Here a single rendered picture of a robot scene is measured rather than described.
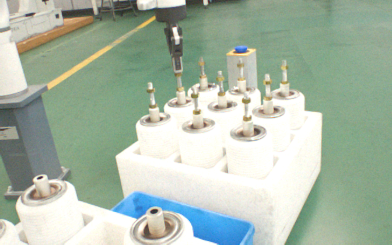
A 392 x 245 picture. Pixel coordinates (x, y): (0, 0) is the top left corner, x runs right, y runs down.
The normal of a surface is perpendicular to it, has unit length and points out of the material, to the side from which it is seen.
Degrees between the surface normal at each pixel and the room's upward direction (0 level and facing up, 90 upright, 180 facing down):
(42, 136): 90
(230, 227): 88
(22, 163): 90
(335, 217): 0
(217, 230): 88
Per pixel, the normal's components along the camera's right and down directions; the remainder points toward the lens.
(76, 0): -0.12, 0.39
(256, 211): -0.50, 0.38
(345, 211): -0.10, -0.92
